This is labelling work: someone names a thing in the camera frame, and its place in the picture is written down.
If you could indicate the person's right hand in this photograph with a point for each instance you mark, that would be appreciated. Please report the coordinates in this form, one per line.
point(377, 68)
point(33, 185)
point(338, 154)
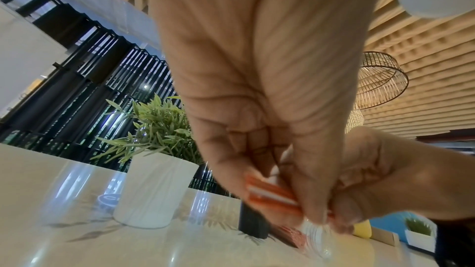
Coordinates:
point(374, 166)

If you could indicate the person's left hand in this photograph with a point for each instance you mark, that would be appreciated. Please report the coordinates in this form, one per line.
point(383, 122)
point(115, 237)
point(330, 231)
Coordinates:
point(259, 54)

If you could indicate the orange white striped packet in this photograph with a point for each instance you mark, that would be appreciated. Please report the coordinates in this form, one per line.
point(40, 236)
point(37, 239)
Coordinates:
point(271, 194)

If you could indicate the person's right forearm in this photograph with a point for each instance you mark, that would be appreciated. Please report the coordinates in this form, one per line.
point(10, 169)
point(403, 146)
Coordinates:
point(449, 183)

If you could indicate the woven pendant lamp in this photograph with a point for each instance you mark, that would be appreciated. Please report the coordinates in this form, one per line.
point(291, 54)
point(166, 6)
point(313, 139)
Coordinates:
point(354, 120)

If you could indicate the yellow chair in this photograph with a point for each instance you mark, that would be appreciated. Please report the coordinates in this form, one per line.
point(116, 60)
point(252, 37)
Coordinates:
point(362, 229)

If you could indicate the small plant in white pot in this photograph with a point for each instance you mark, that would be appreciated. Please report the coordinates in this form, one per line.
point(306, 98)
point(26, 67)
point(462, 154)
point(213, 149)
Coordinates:
point(420, 235)

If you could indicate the clear plastic cup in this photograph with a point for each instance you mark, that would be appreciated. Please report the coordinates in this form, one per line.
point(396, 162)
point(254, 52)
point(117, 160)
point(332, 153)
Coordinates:
point(319, 239)

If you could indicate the red packets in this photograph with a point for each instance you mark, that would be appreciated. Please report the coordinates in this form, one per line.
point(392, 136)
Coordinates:
point(291, 238)

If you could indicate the black rectangular holder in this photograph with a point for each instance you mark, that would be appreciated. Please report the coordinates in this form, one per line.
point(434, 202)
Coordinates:
point(253, 222)

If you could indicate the green plant in white pot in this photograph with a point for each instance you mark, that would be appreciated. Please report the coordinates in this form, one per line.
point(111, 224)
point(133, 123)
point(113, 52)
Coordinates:
point(156, 183)

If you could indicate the black slatted window screen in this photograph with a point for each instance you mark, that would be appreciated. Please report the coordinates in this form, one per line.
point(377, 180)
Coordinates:
point(92, 84)

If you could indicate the round blue table sticker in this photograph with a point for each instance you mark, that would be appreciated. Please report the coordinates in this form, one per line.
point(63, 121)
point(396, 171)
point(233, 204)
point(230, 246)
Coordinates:
point(108, 201)

